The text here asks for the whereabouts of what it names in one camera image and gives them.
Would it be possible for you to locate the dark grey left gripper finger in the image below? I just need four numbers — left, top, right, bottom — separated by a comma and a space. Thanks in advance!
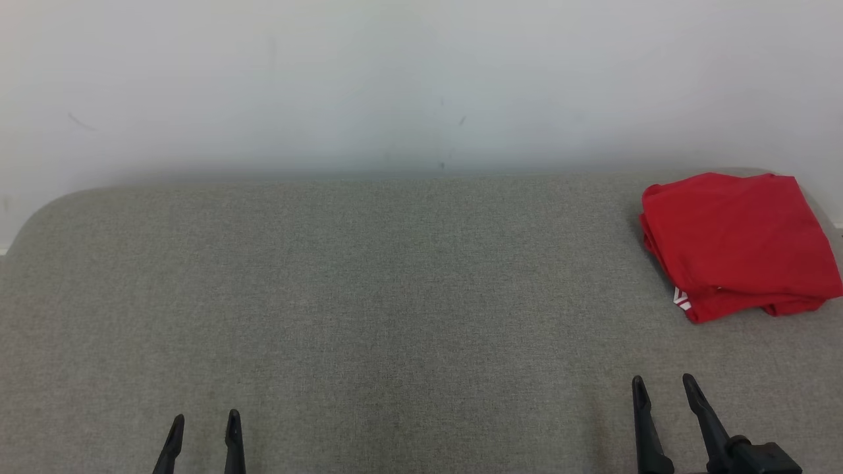
153, 413, 185, 474
224, 408, 246, 474

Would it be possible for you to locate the red jersey with number 23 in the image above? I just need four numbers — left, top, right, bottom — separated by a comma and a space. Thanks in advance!
639, 172, 843, 325

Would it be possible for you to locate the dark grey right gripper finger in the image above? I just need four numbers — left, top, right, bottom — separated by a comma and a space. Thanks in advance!
631, 375, 676, 474
682, 373, 732, 474

